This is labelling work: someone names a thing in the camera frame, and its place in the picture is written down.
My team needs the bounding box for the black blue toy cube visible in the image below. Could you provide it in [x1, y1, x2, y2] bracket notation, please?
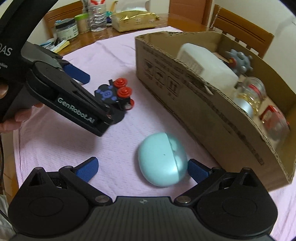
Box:
[94, 77, 134, 125]

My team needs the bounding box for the light blue round case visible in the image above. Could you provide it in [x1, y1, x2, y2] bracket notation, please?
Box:
[137, 132, 188, 187]

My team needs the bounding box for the clear plastic jar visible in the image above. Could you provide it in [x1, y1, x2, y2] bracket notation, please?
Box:
[233, 76, 291, 151]

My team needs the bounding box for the white translucent plastic box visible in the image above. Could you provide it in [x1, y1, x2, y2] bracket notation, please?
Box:
[177, 43, 238, 94]

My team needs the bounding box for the grey toy figure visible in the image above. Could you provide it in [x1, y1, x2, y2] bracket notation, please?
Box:
[225, 49, 253, 77]

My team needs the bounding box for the person's left hand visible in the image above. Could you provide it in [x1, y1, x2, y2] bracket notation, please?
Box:
[1, 84, 43, 133]

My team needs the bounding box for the grey lidded tub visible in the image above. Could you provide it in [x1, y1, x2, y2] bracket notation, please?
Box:
[55, 18, 79, 41]

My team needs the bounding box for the green cap toothpick holder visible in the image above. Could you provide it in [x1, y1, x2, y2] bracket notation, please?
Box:
[74, 13, 90, 34]

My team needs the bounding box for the clear water bottle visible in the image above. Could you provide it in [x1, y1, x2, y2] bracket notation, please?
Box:
[88, 0, 107, 32]

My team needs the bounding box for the wooden chair left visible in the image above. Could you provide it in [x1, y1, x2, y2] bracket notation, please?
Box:
[44, 1, 83, 38]

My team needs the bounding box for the wooden chair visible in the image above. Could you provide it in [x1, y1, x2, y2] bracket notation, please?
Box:
[44, 1, 83, 38]
[210, 4, 274, 58]

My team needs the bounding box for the gold tissue pack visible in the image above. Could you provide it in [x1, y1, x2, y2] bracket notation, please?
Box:
[111, 10, 159, 33]

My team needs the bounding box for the brown cardboard box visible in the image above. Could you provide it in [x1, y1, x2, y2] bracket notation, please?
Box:
[135, 32, 295, 190]

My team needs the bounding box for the wooden chair right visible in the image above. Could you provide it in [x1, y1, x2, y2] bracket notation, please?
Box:
[210, 4, 274, 58]

